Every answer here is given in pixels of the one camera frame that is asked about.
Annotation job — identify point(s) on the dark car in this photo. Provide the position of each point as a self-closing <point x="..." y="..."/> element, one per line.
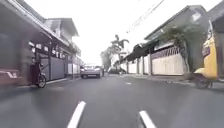
<point x="115" y="70"/>

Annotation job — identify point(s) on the palm tree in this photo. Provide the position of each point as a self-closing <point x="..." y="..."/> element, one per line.
<point x="117" y="45"/>

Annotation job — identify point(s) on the silver car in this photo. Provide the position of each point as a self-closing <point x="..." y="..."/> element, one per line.
<point x="90" y="71"/>

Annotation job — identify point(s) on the grey asphalt road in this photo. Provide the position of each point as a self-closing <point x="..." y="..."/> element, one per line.
<point x="113" y="96"/>

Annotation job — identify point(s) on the concrete kerb strip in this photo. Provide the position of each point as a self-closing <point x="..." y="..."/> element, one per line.
<point x="160" y="79"/>
<point x="61" y="80"/>

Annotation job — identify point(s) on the building with overhanging roof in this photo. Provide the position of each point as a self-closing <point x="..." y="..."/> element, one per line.
<point x="63" y="30"/>

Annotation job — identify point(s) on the robot's own part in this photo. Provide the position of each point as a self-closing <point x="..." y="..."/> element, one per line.
<point x="147" y="120"/>

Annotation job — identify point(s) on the leafy tree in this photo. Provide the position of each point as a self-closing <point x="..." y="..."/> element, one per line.
<point x="186" y="43"/>

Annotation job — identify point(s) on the grey-roofed building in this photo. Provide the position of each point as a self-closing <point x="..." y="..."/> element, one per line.
<point x="181" y="20"/>

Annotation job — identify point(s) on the dark shopfront building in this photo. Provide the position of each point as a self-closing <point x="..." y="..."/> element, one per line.
<point x="16" y="43"/>

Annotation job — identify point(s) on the yellow vehicle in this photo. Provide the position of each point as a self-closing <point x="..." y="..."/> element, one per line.
<point x="210" y="65"/>

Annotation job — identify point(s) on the white wall with railing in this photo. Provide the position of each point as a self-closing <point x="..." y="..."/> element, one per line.
<point x="166" y="65"/>

